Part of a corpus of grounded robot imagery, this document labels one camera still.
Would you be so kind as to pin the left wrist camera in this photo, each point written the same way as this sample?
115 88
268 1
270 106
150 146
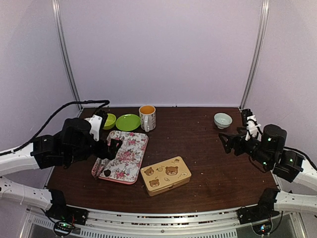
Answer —
97 122

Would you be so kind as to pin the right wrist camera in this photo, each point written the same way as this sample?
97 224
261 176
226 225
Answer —
253 128

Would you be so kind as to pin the right aluminium corner post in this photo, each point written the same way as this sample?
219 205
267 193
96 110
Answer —
257 52

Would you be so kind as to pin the floral mug orange inside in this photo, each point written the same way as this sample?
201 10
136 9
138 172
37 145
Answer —
147 114

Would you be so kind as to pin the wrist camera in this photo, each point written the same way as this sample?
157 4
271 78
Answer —
97 122
253 128

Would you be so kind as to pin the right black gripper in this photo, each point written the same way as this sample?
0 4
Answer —
232 139

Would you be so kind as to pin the green plastic plate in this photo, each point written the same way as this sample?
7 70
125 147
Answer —
128 122

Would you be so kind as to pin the floral rectangular tray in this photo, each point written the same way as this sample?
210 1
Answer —
127 163

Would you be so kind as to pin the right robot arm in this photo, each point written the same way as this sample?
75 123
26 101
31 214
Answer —
286 163

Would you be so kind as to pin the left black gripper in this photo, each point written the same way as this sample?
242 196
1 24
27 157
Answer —
112 149

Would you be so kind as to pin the aluminium front rail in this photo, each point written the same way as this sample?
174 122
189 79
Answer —
211 224

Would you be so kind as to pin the metal tongs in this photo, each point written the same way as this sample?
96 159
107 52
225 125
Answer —
97 168

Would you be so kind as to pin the left aluminium corner post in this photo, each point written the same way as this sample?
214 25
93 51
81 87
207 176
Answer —
63 48

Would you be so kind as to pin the tan tin lid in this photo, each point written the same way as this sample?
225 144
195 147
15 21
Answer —
171 167

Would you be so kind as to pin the tan chocolate tin box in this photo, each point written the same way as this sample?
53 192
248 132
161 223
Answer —
159 183

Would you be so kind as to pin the aluminium corner post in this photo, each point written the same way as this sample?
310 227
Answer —
63 48
257 52

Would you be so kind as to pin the green plastic bowl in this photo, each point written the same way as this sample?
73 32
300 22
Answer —
110 122

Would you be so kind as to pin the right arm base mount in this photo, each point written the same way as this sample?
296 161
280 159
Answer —
261 214

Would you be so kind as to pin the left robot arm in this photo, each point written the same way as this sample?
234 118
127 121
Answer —
77 141

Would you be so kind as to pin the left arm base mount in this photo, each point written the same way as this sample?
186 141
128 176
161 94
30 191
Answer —
64 217

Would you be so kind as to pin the pale celadon small bowl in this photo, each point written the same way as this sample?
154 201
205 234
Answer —
222 120

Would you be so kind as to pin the dark chocolate piece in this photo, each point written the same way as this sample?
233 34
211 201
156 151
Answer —
107 173

